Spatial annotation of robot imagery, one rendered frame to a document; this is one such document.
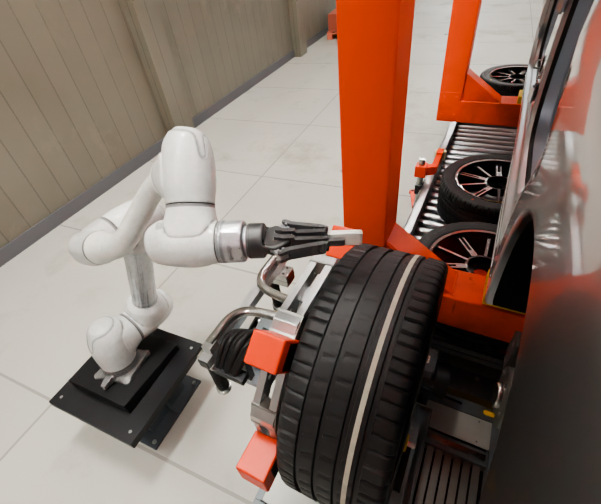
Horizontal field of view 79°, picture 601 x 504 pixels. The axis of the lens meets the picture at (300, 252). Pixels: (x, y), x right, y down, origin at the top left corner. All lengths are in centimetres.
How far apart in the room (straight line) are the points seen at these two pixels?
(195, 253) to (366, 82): 65
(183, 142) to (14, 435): 201
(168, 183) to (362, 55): 61
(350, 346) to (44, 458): 187
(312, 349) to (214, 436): 130
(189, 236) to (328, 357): 36
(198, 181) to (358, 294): 40
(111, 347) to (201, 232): 105
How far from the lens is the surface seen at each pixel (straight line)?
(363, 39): 107
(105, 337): 170
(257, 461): 94
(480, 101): 313
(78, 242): 124
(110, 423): 186
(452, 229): 205
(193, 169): 77
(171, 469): 200
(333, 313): 76
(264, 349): 74
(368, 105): 111
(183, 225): 75
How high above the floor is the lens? 175
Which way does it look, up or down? 42 degrees down
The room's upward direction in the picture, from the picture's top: 8 degrees counter-clockwise
